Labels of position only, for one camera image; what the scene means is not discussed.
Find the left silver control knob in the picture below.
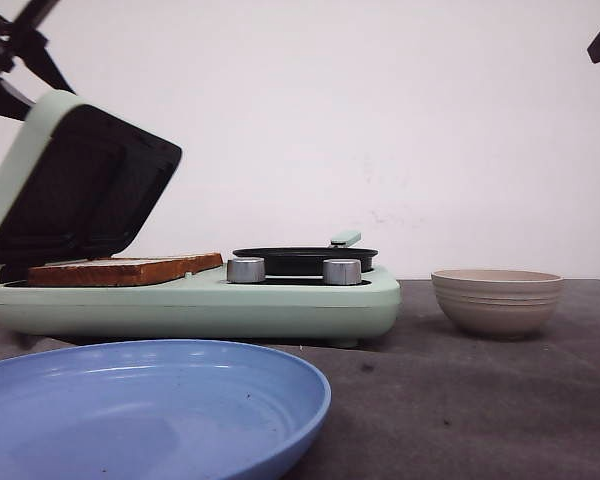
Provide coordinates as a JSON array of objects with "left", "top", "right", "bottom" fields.
[{"left": 226, "top": 257, "right": 266, "bottom": 284}]

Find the right silver control knob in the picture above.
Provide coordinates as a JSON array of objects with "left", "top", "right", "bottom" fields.
[{"left": 322, "top": 258, "right": 362, "bottom": 286}]

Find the beige ribbed bowl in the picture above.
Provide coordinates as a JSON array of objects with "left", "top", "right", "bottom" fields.
[{"left": 431, "top": 269, "right": 564, "bottom": 339}]

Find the mint green breakfast maker base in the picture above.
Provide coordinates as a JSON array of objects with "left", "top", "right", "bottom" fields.
[{"left": 0, "top": 266, "right": 401, "bottom": 346}]

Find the blue plate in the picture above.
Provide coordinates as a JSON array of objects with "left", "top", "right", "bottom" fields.
[{"left": 0, "top": 340, "right": 332, "bottom": 479}]

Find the breakfast maker hinged lid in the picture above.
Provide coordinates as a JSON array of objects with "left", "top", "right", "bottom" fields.
[{"left": 0, "top": 90, "right": 182, "bottom": 283}]

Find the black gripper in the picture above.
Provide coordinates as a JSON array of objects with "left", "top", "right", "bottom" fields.
[{"left": 0, "top": 0, "right": 75, "bottom": 121}]

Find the silver control knob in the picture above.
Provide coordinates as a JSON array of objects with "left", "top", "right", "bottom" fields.
[
  {"left": 322, "top": 258, "right": 362, "bottom": 286},
  {"left": 226, "top": 257, "right": 266, "bottom": 284}
]

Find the black frying pan green handle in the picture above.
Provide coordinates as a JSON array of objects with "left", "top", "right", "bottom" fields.
[{"left": 233, "top": 230, "right": 378, "bottom": 276}]

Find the toast bread slice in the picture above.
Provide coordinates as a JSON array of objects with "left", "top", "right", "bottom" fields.
[
  {"left": 87, "top": 252, "right": 223, "bottom": 274},
  {"left": 27, "top": 261, "right": 212, "bottom": 287}
]

